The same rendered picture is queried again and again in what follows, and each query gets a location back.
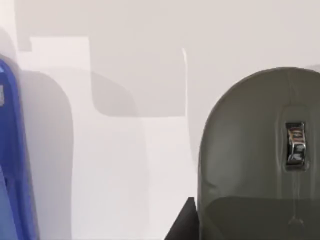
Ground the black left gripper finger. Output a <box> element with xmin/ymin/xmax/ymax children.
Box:
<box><xmin>163</xmin><ymin>196</ymin><xmax>200</xmax><ymax>240</ymax></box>

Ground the blue mat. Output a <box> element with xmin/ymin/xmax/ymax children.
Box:
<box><xmin>0</xmin><ymin>51</ymin><xmax>41</xmax><ymax>240</ymax></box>

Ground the grey computer mouse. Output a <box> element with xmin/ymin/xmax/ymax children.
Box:
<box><xmin>197</xmin><ymin>66</ymin><xmax>320</xmax><ymax>240</ymax></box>

